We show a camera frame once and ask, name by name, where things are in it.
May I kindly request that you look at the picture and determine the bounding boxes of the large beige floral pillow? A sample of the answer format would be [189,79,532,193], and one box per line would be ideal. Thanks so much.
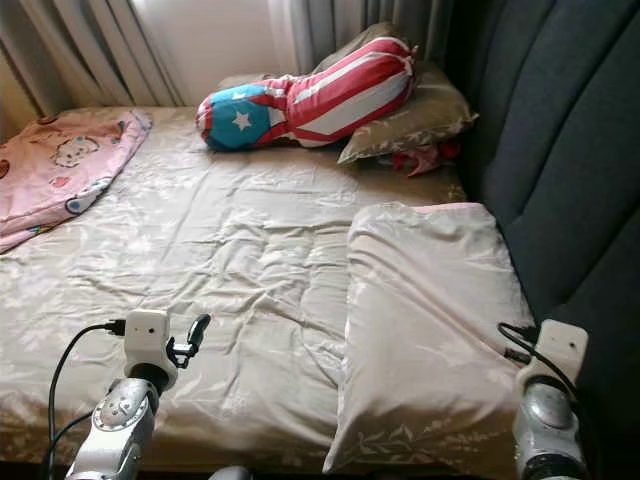
[323,202,536,476]

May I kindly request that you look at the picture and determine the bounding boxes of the beige floral bed sheet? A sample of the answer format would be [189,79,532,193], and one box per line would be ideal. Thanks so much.
[0,105,541,476]

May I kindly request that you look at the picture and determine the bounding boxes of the grey robot left leg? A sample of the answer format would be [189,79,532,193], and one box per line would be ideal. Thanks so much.
[208,465,256,480]

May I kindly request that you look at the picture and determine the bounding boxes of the dark grey padded headboard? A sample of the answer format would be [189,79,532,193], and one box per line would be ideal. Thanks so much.
[445,0,640,480]

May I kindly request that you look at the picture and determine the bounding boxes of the pink cartoon print blanket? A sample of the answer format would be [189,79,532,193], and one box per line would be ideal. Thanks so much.
[0,108,151,253]

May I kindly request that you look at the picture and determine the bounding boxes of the red cloth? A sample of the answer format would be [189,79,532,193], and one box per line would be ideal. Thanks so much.
[390,142,461,178]

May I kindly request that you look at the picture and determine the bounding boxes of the olive floral pillow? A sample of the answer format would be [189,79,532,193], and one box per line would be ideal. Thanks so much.
[337,62,479,166]

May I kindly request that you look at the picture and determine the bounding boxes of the red striped blue star bolster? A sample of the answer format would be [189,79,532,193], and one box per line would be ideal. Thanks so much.
[195,36,419,153]

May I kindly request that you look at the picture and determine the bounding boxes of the grey curtain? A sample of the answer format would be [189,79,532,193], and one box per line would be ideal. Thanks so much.
[265,0,456,71]
[0,0,186,111]

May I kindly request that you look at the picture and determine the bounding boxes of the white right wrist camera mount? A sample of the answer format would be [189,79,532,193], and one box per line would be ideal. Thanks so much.
[520,318,589,386]

